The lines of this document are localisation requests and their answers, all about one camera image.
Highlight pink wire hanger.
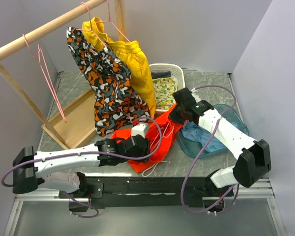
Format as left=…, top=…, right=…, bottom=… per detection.
left=150, top=123, right=173, bottom=149
left=22, top=34, right=67, bottom=123

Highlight orange shorts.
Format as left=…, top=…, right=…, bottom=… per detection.
left=110, top=103, right=187, bottom=174

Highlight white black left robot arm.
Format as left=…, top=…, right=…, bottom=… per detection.
left=12, top=135, right=151, bottom=198

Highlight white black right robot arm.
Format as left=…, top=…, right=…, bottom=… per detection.
left=169, top=88, right=271, bottom=196

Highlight light blue shorts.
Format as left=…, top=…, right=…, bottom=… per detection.
left=182, top=121, right=226, bottom=153

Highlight camouflage patterned shorts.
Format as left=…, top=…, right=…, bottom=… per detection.
left=66, top=27, right=151, bottom=137

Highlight yellow shorts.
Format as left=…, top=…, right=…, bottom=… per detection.
left=82, top=17, right=156, bottom=118

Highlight pink hanger holding shorts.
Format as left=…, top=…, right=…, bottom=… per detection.
left=73, top=0, right=131, bottom=53

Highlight lemon print folded cloth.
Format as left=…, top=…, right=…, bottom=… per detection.
left=152, top=77, right=177, bottom=110

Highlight white plastic laundry basket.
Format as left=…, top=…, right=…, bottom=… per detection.
left=149, top=63, right=185, bottom=117

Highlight dark folded cloth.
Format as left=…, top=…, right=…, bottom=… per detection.
left=151, top=71, right=172, bottom=79

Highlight teal translucent plastic tray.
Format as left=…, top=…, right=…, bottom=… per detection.
left=176, top=109, right=249, bottom=158

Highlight wooden clothes rack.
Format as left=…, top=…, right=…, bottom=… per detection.
left=0, top=0, right=126, bottom=150

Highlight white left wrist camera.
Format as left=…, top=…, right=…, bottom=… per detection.
left=131, top=122, right=149, bottom=138

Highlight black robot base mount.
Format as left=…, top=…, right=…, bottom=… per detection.
left=71, top=177, right=234, bottom=209

